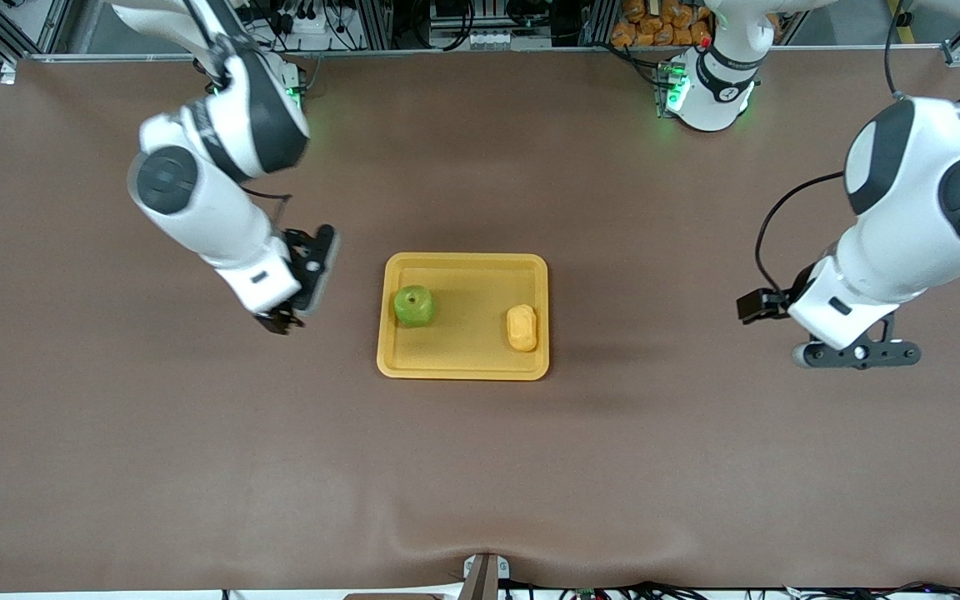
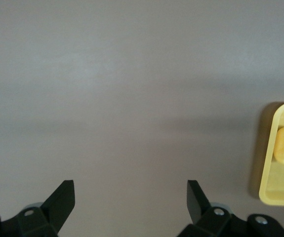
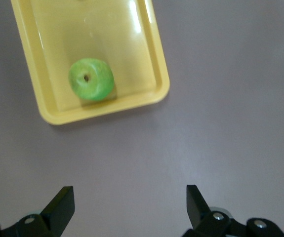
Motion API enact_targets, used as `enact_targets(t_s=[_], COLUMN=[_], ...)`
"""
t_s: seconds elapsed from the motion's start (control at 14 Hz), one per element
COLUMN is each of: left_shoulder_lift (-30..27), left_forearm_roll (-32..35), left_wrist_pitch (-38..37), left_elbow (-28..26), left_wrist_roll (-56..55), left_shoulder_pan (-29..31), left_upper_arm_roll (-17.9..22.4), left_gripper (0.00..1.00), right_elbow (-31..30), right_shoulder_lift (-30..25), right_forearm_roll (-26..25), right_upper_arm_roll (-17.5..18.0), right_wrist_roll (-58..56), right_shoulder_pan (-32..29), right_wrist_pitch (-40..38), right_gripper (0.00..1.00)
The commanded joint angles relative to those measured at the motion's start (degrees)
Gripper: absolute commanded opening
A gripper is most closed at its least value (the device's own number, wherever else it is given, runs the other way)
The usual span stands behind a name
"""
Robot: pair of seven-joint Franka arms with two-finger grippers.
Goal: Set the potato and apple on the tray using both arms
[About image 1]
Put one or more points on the metal clamp bracket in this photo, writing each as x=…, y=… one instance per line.
x=484, y=575

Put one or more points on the silver table edge rail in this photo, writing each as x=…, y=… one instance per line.
x=488, y=52

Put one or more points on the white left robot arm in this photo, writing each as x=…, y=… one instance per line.
x=913, y=225

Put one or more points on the white power strip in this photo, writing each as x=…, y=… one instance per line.
x=313, y=37

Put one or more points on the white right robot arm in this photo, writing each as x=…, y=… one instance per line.
x=205, y=200

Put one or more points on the brown table cover mat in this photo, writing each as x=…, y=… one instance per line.
x=480, y=467

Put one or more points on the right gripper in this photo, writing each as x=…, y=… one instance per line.
x=278, y=319

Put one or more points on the yellow potato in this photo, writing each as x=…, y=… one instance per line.
x=522, y=328

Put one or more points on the aluminium frame post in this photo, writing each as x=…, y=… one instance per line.
x=597, y=23
x=373, y=25

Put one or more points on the green apple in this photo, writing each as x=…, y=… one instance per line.
x=414, y=307

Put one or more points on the yellow plastic tray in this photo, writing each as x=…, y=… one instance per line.
x=463, y=350

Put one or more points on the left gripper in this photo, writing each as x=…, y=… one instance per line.
x=773, y=302

